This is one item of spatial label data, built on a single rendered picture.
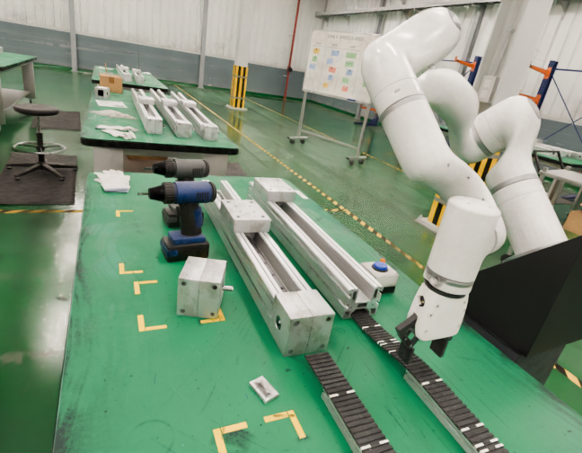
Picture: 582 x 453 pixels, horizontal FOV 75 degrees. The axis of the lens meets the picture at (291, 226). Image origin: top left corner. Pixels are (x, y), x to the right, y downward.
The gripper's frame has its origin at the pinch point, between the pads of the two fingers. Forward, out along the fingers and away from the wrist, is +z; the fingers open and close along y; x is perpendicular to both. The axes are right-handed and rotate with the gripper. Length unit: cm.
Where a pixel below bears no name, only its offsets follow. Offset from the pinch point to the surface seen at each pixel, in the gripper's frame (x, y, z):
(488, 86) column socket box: 227, 257, -59
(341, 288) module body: 24.4, -4.2, 0.4
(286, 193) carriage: 77, 2, -5
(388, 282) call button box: 27.9, 13.6, 2.7
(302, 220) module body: 62, 2, -1
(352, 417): -7.7, -20.3, 3.0
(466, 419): -13.4, -0.3, 3.3
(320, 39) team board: 595, 264, -96
